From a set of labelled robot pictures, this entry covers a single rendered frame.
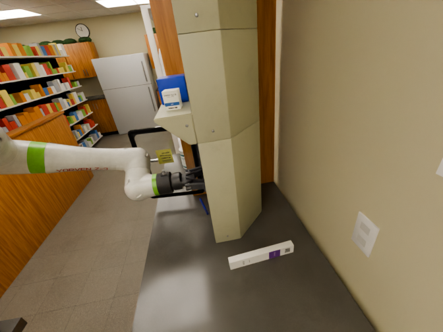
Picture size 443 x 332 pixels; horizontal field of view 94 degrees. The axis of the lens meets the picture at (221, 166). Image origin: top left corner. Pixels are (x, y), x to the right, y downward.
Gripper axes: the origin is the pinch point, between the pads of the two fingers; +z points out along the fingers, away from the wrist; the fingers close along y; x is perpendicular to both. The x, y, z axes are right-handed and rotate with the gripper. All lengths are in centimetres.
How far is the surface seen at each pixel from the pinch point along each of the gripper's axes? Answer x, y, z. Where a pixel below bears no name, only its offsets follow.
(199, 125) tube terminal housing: -26.9, -13.9, -5.3
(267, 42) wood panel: -47, 23, 29
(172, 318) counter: 26, -40, -24
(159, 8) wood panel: -62, 23, -13
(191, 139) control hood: -22.9, -13.9, -8.5
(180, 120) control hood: -29.2, -13.8, -10.7
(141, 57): -50, 475, -107
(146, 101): 47, 474, -122
